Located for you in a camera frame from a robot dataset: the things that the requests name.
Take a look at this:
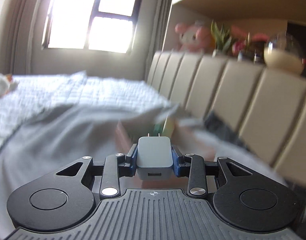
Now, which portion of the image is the pink leaf potted plant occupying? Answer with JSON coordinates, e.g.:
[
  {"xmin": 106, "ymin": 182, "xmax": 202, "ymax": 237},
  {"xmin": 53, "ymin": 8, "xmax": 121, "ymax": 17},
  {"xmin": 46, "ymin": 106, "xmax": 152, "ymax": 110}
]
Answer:
[{"xmin": 230, "ymin": 25, "xmax": 270, "ymax": 60}]

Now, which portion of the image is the beige curtain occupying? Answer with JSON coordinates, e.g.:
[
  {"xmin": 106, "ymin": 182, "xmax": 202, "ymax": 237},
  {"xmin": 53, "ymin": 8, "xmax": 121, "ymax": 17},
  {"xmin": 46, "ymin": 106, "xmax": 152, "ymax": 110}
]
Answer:
[{"xmin": 0, "ymin": 0, "xmax": 50, "ymax": 75}]

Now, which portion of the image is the quilted white mattress cover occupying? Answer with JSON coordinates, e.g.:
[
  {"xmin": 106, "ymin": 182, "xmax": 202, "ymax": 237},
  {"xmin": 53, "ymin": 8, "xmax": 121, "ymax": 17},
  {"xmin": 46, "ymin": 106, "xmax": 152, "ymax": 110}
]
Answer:
[{"xmin": 0, "ymin": 72, "xmax": 171, "ymax": 148}]

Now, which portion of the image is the grey blanket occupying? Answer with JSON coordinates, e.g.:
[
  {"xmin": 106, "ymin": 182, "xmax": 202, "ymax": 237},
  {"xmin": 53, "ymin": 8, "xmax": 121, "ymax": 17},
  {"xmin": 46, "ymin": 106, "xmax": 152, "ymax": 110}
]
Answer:
[{"xmin": 0, "ymin": 105, "xmax": 285, "ymax": 239}]

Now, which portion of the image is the barred window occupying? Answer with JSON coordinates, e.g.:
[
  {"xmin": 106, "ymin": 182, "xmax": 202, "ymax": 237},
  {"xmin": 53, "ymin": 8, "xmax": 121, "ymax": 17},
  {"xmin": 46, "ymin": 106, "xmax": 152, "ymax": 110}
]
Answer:
[{"xmin": 42, "ymin": 0, "xmax": 142, "ymax": 54}]

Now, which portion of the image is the round globe lamp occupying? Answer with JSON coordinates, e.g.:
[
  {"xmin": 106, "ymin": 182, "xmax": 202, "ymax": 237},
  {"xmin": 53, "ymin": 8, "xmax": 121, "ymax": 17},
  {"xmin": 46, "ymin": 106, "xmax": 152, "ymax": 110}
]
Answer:
[{"xmin": 264, "ymin": 32, "xmax": 304, "ymax": 75}]

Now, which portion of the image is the pink cardboard box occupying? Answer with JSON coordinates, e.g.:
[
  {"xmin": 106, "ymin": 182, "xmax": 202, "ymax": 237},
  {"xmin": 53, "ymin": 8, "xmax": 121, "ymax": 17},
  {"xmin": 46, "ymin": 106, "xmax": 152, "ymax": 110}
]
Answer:
[{"xmin": 114, "ymin": 121, "xmax": 215, "ymax": 167}]

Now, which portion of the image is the dark grey pillow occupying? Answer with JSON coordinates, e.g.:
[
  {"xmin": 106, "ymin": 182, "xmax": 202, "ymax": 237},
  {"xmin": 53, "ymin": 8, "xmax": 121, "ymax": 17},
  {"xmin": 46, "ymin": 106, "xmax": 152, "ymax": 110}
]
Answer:
[{"xmin": 203, "ymin": 111, "xmax": 250, "ymax": 152}]

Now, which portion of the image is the pink bunny plush toy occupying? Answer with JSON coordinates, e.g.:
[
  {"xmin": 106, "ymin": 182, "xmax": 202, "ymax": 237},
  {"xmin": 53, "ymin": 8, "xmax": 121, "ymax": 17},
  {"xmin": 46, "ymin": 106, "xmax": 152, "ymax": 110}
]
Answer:
[{"xmin": 175, "ymin": 22, "xmax": 215, "ymax": 54}]

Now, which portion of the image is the beige padded headboard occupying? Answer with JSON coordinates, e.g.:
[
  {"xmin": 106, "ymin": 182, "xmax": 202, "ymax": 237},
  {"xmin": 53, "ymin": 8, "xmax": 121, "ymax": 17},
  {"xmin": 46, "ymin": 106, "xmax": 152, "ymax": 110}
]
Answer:
[{"xmin": 147, "ymin": 51, "xmax": 306, "ymax": 187}]

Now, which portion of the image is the cream yellow tube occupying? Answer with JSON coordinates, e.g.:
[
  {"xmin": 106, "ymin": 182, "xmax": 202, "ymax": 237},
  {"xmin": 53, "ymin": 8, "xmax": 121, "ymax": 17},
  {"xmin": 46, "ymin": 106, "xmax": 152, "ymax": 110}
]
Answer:
[{"xmin": 161, "ymin": 116, "xmax": 176, "ymax": 139}]

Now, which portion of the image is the white usb wall charger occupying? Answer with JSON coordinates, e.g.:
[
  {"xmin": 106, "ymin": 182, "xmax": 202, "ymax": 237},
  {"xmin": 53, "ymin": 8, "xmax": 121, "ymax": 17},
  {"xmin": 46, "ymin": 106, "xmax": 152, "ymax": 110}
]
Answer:
[{"xmin": 136, "ymin": 137, "xmax": 173, "ymax": 181}]

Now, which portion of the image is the green plastic crank handle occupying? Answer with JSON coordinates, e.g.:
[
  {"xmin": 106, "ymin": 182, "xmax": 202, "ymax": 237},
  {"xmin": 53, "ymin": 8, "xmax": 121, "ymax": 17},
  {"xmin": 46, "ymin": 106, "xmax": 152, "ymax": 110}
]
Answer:
[{"xmin": 153, "ymin": 124, "xmax": 164, "ymax": 137}]

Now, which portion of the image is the green snake plant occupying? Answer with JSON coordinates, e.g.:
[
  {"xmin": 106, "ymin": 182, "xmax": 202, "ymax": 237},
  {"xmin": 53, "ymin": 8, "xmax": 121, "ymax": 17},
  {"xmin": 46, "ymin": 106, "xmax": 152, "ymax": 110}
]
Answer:
[{"xmin": 210, "ymin": 21, "xmax": 234, "ymax": 54}]

